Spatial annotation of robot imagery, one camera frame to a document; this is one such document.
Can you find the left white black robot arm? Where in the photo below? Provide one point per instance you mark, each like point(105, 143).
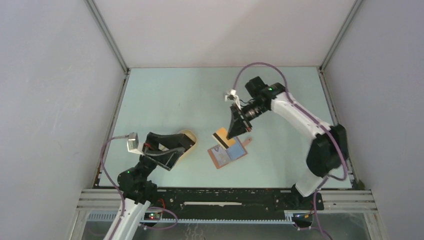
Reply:
point(137, 193)

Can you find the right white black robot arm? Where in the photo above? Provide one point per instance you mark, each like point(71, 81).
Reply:
point(328, 143)

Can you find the aluminium frame rail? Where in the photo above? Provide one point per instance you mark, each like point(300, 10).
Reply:
point(335, 202)

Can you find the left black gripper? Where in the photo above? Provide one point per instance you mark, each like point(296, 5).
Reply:
point(166, 158)

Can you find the white VIP credit card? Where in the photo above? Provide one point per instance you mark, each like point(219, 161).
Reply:
point(220, 155)

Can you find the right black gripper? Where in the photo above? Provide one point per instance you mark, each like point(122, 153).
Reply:
point(237, 126)

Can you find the yellow oval tray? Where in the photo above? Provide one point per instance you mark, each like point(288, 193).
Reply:
point(192, 143)

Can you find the tan credit card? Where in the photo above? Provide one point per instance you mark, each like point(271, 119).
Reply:
point(221, 137)

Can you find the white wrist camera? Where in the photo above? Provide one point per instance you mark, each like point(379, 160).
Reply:
point(133, 145)
point(232, 96)

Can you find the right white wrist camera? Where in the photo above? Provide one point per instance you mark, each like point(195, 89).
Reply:
point(232, 96)

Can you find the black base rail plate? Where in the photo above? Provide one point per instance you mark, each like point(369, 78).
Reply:
point(234, 204)

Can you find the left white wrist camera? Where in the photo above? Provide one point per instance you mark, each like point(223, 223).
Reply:
point(133, 145)

